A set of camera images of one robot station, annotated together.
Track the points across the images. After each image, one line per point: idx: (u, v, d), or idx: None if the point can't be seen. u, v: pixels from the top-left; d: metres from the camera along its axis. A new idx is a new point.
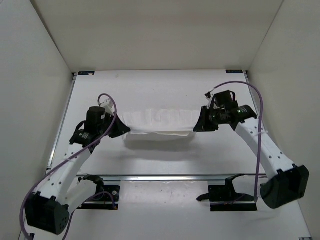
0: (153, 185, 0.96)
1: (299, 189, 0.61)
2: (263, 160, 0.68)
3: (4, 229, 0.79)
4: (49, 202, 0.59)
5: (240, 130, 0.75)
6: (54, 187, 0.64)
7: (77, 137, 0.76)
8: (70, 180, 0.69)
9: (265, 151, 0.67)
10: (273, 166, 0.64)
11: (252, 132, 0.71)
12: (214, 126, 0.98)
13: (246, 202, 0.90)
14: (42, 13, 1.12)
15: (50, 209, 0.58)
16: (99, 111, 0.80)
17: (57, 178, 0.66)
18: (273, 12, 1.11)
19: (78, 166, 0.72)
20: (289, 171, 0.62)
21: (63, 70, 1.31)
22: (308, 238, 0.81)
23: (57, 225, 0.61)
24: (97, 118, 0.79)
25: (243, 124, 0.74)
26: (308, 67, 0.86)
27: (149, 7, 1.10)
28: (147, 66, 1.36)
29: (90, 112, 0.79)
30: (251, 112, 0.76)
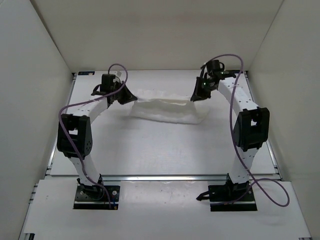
0: (153, 185, 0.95)
1: (262, 126, 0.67)
2: (235, 106, 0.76)
3: (5, 231, 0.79)
4: (81, 117, 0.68)
5: (221, 87, 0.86)
6: (84, 111, 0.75)
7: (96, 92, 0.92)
8: (94, 114, 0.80)
9: (236, 98, 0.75)
10: (240, 106, 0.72)
11: (229, 86, 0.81)
12: (207, 94, 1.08)
13: (246, 202, 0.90)
14: (42, 12, 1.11)
15: (83, 121, 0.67)
16: (112, 75, 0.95)
17: (85, 108, 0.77)
18: (274, 13, 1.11)
19: (99, 108, 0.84)
20: (253, 111, 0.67)
21: (63, 70, 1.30)
22: (308, 238, 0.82)
23: (85, 144, 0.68)
24: (109, 79, 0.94)
25: (223, 81, 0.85)
26: (308, 68, 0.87)
27: (149, 7, 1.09)
28: (147, 66, 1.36)
29: (105, 76, 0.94)
30: (231, 73, 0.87)
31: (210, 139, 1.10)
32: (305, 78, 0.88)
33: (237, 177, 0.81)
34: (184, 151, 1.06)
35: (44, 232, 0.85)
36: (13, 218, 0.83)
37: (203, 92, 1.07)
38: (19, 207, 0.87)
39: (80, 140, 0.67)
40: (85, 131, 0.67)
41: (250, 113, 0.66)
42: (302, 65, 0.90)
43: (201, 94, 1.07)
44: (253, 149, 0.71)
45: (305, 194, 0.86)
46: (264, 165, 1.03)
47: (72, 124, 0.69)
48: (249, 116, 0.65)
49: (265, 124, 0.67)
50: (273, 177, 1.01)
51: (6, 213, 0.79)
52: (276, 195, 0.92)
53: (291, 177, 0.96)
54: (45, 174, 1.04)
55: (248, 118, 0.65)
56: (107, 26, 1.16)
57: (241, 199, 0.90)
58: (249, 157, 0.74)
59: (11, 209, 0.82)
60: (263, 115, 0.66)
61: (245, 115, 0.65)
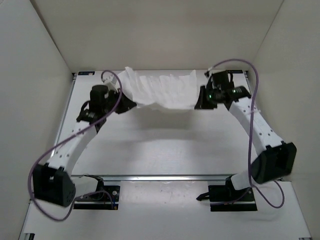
0: (153, 185, 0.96)
1: (287, 163, 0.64)
2: (253, 137, 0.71)
3: (6, 230, 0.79)
4: (57, 172, 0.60)
5: (234, 109, 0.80)
6: (62, 158, 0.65)
7: (83, 116, 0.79)
8: (77, 152, 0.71)
9: (256, 129, 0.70)
10: (262, 141, 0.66)
11: (245, 111, 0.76)
12: (213, 105, 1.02)
13: (245, 202, 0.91)
14: (42, 12, 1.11)
15: (58, 177, 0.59)
16: (103, 91, 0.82)
17: (64, 150, 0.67)
18: (274, 13, 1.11)
19: (84, 141, 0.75)
20: (277, 147, 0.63)
21: (63, 70, 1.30)
22: (308, 238, 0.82)
23: (65, 197, 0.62)
24: (101, 98, 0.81)
25: (236, 103, 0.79)
26: (307, 68, 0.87)
27: (149, 7, 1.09)
28: (147, 66, 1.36)
29: (93, 91, 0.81)
30: (245, 92, 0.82)
31: (210, 139, 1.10)
32: (305, 78, 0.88)
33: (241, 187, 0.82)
34: (184, 151, 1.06)
35: (45, 232, 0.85)
36: (13, 218, 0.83)
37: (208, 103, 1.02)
38: (19, 208, 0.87)
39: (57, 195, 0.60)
40: (62, 187, 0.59)
41: (273, 151, 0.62)
42: (302, 65, 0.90)
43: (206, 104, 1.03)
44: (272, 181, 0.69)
45: (305, 195, 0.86)
46: None
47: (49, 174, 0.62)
48: (273, 153, 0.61)
49: (291, 160, 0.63)
50: None
51: (6, 214, 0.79)
52: (276, 196, 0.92)
53: (291, 177, 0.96)
54: None
55: (272, 156, 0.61)
56: (107, 26, 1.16)
57: (241, 199, 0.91)
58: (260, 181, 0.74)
59: (11, 209, 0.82)
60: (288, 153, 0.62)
61: (269, 153, 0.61)
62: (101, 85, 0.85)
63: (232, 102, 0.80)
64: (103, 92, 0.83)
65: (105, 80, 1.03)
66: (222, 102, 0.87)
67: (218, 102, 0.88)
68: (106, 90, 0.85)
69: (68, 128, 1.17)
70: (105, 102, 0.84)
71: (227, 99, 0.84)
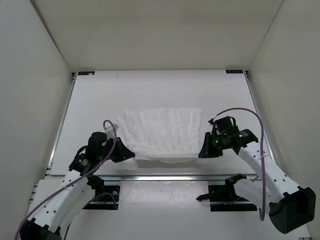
0: (153, 185, 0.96)
1: (308, 210, 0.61)
2: (267, 183, 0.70)
3: (6, 229, 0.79)
4: (41, 232, 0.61)
5: (244, 154, 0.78)
6: (49, 215, 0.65)
7: (78, 163, 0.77)
8: (66, 206, 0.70)
9: (270, 175, 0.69)
10: (279, 188, 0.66)
11: (255, 156, 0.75)
12: (218, 153, 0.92)
13: (246, 202, 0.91)
14: (42, 12, 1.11)
15: (42, 237, 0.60)
16: (101, 139, 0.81)
17: (52, 207, 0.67)
18: (274, 13, 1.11)
19: (75, 194, 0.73)
20: (294, 194, 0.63)
21: (62, 70, 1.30)
22: (308, 238, 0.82)
23: None
24: (98, 145, 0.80)
25: (245, 148, 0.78)
26: (308, 69, 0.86)
27: (149, 7, 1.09)
28: (147, 66, 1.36)
29: (92, 139, 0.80)
30: (252, 136, 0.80)
31: None
32: (305, 78, 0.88)
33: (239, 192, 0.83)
34: None
35: None
36: (13, 218, 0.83)
37: (215, 151, 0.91)
38: (19, 208, 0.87)
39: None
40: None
41: (292, 199, 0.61)
42: (302, 66, 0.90)
43: (213, 153, 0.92)
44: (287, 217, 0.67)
45: None
46: None
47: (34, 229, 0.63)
48: (292, 202, 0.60)
49: (311, 207, 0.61)
50: None
51: (6, 213, 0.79)
52: None
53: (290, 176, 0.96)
54: (46, 173, 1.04)
55: (291, 207, 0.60)
56: (107, 25, 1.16)
57: (242, 199, 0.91)
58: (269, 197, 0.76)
59: (12, 209, 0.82)
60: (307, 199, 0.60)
61: (288, 202, 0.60)
62: (101, 132, 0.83)
63: (241, 147, 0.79)
64: (101, 140, 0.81)
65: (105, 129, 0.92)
66: (230, 146, 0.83)
67: (227, 146, 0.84)
68: (105, 138, 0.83)
69: (68, 128, 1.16)
70: (101, 150, 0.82)
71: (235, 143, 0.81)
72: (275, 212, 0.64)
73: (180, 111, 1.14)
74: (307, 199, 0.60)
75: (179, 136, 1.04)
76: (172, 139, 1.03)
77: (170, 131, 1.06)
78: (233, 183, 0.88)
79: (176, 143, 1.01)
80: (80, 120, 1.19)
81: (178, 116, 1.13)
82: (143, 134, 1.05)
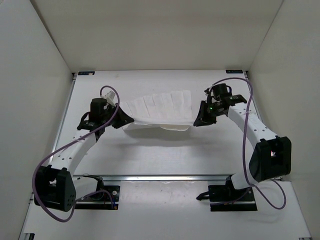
0: (153, 185, 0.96)
1: (284, 158, 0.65)
2: (250, 134, 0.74)
3: (6, 230, 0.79)
4: (60, 173, 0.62)
5: (231, 112, 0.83)
6: (65, 160, 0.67)
7: (84, 125, 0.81)
8: (78, 158, 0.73)
9: (251, 126, 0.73)
10: (257, 136, 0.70)
11: (241, 112, 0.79)
12: (212, 119, 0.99)
13: (246, 202, 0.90)
14: (42, 12, 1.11)
15: (61, 176, 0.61)
16: (102, 102, 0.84)
17: (67, 154, 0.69)
18: (273, 13, 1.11)
19: (85, 149, 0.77)
20: (271, 141, 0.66)
21: (62, 70, 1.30)
22: (308, 238, 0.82)
23: (66, 199, 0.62)
24: (100, 108, 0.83)
25: (233, 107, 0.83)
26: (307, 69, 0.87)
27: (149, 7, 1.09)
28: (147, 66, 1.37)
29: (94, 103, 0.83)
30: (242, 99, 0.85)
31: (210, 139, 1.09)
32: (305, 79, 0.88)
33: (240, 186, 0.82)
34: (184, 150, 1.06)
35: (45, 232, 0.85)
36: (13, 218, 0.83)
37: (209, 117, 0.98)
38: (19, 207, 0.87)
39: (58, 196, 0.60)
40: (64, 187, 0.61)
41: (268, 144, 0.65)
42: (301, 66, 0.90)
43: (207, 119, 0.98)
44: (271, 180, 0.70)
45: (304, 195, 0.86)
46: None
47: (51, 175, 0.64)
48: (268, 147, 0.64)
49: (286, 157, 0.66)
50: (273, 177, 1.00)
51: (6, 214, 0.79)
52: (277, 195, 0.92)
53: (291, 177, 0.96)
54: None
55: (267, 150, 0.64)
56: (107, 25, 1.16)
57: (242, 199, 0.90)
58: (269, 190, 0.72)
59: (12, 209, 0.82)
60: (283, 146, 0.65)
61: (263, 145, 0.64)
62: (100, 97, 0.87)
63: (229, 107, 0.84)
64: (102, 104, 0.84)
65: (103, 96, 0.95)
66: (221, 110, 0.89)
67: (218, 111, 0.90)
68: (105, 102, 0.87)
69: (68, 128, 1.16)
70: (103, 114, 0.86)
71: (226, 105, 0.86)
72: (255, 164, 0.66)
73: (171, 95, 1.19)
74: (281, 145, 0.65)
75: (174, 113, 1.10)
76: (167, 114, 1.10)
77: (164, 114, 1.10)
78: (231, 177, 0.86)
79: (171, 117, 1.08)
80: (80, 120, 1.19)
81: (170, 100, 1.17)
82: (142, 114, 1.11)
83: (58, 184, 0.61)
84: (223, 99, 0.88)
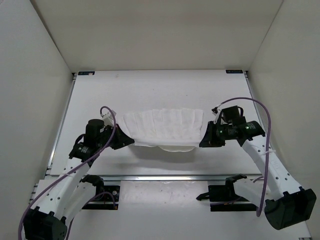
0: (153, 185, 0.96)
1: (305, 211, 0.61)
2: (269, 178, 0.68)
3: (5, 230, 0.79)
4: (46, 219, 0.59)
5: (247, 146, 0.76)
6: (53, 202, 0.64)
7: (77, 150, 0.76)
8: (69, 193, 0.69)
9: (272, 172, 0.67)
10: (279, 187, 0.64)
11: (259, 151, 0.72)
12: (222, 142, 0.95)
13: (245, 202, 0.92)
14: (41, 12, 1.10)
15: (47, 224, 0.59)
16: (99, 125, 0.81)
17: (55, 193, 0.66)
18: (273, 13, 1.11)
19: (77, 180, 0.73)
20: (294, 194, 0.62)
21: (62, 70, 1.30)
22: (308, 238, 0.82)
23: (56, 239, 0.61)
24: (96, 132, 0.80)
25: (250, 141, 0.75)
26: (308, 69, 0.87)
27: (149, 7, 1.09)
28: (147, 67, 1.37)
29: (90, 126, 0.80)
30: (259, 129, 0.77)
31: None
32: (305, 79, 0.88)
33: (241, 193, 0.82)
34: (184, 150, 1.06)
35: None
36: (13, 218, 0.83)
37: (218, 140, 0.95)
38: (19, 208, 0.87)
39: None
40: (52, 233, 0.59)
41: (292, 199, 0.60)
42: (302, 66, 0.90)
43: (215, 142, 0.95)
44: None
45: None
46: None
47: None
48: (292, 203, 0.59)
49: (308, 210, 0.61)
50: None
51: (6, 214, 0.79)
52: None
53: None
54: (45, 173, 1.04)
55: (290, 208, 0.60)
56: (106, 25, 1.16)
57: (241, 199, 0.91)
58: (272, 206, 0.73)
59: (12, 209, 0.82)
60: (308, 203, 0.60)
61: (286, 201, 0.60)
62: (97, 120, 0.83)
63: (246, 139, 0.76)
64: (99, 127, 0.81)
65: (102, 116, 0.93)
66: (235, 137, 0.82)
67: (230, 137, 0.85)
68: (102, 125, 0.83)
69: (68, 128, 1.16)
70: (100, 137, 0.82)
71: (240, 134, 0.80)
72: (271, 207, 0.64)
73: (182, 112, 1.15)
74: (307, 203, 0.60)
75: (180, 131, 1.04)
76: (173, 134, 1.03)
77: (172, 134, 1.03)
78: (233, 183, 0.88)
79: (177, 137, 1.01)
80: (80, 120, 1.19)
81: (179, 118, 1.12)
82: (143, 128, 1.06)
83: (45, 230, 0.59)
84: (237, 127, 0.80)
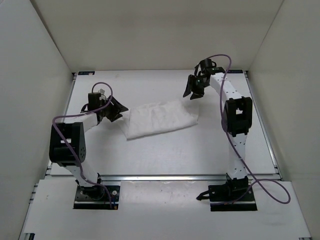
0: (153, 185, 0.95)
1: (247, 112, 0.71)
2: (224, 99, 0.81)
3: (5, 230, 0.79)
4: (74, 124, 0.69)
5: (212, 82, 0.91)
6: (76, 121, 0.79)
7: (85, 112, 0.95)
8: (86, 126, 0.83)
9: (224, 90, 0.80)
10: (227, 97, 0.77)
11: (218, 81, 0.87)
12: (200, 90, 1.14)
13: (246, 202, 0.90)
14: (42, 12, 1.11)
15: (76, 126, 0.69)
16: (98, 94, 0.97)
17: (78, 119, 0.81)
18: (273, 13, 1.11)
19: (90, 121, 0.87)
20: (238, 100, 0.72)
21: (63, 70, 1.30)
22: (308, 238, 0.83)
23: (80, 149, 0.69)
24: (96, 99, 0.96)
25: (213, 76, 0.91)
26: (308, 69, 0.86)
27: (149, 7, 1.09)
28: (147, 66, 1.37)
29: (91, 95, 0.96)
30: (221, 69, 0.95)
31: (210, 139, 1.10)
32: (305, 79, 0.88)
33: (235, 170, 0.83)
34: (184, 150, 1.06)
35: (45, 233, 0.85)
36: (13, 218, 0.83)
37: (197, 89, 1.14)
38: (19, 208, 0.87)
39: (74, 146, 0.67)
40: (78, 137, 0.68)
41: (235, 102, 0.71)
42: (302, 65, 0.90)
43: (197, 90, 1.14)
44: (241, 135, 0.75)
45: (304, 195, 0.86)
46: (265, 165, 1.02)
47: (65, 132, 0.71)
48: (234, 103, 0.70)
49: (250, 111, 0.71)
50: (273, 177, 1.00)
51: (5, 214, 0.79)
52: (276, 195, 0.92)
53: (291, 177, 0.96)
54: (45, 173, 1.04)
55: (233, 106, 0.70)
56: (107, 25, 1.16)
57: (242, 199, 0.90)
58: (241, 143, 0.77)
59: (11, 209, 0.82)
60: (247, 105, 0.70)
61: (230, 102, 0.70)
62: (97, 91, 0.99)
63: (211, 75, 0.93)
64: (98, 95, 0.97)
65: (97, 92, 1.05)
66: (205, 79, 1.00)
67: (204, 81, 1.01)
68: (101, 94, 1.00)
69: None
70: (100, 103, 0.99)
71: (208, 76, 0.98)
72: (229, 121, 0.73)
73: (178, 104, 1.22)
74: (246, 104, 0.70)
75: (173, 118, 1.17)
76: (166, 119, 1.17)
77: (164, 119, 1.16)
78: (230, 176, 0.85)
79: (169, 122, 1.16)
80: None
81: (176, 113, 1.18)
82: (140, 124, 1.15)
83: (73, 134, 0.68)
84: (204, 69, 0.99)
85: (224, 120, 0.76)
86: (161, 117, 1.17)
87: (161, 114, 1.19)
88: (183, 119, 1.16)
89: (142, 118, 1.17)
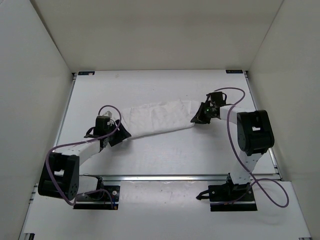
0: (153, 185, 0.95)
1: (264, 126, 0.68)
2: (234, 117, 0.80)
3: (5, 230, 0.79)
4: (69, 157, 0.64)
5: (222, 113, 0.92)
6: (74, 151, 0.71)
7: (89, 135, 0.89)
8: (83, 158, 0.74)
9: (234, 110, 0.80)
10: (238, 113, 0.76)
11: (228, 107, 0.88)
12: (207, 120, 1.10)
13: (246, 202, 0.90)
14: (42, 12, 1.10)
15: (71, 160, 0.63)
16: (106, 119, 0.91)
17: (76, 148, 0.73)
18: (274, 13, 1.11)
19: (89, 153, 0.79)
20: (252, 113, 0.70)
21: (63, 70, 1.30)
22: (308, 238, 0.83)
23: (70, 187, 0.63)
24: (104, 124, 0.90)
25: (224, 107, 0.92)
26: (308, 69, 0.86)
27: (149, 6, 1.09)
28: (148, 66, 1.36)
29: (99, 118, 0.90)
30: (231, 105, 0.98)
31: (210, 139, 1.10)
32: (305, 79, 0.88)
33: (239, 178, 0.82)
34: (184, 151, 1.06)
35: (45, 233, 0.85)
36: (12, 218, 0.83)
37: (204, 117, 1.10)
38: (19, 208, 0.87)
39: (64, 182, 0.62)
40: (71, 174, 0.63)
41: (249, 116, 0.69)
42: (301, 65, 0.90)
43: (203, 118, 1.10)
44: (257, 154, 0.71)
45: (304, 195, 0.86)
46: (264, 165, 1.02)
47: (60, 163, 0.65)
48: (248, 119, 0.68)
49: (268, 125, 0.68)
50: (273, 177, 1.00)
51: (5, 214, 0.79)
52: (276, 194, 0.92)
53: (291, 177, 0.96)
54: None
55: (248, 120, 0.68)
56: (106, 25, 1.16)
57: (242, 199, 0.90)
58: (253, 162, 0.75)
59: (11, 208, 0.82)
60: (262, 118, 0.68)
61: (243, 115, 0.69)
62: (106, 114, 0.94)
63: (221, 107, 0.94)
64: (107, 120, 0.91)
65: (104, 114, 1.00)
66: (214, 114, 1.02)
67: (212, 115, 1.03)
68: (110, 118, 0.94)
69: (68, 128, 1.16)
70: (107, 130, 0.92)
71: (218, 111, 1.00)
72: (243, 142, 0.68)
73: (178, 104, 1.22)
74: (261, 118, 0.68)
75: (173, 118, 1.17)
76: (166, 119, 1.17)
77: (165, 119, 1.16)
78: (232, 178, 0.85)
79: (169, 122, 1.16)
80: (80, 120, 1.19)
81: (176, 113, 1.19)
82: (140, 123, 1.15)
83: (66, 169, 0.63)
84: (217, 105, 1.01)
85: (239, 139, 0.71)
86: (161, 117, 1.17)
87: (162, 114, 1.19)
88: (184, 120, 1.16)
89: (142, 118, 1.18)
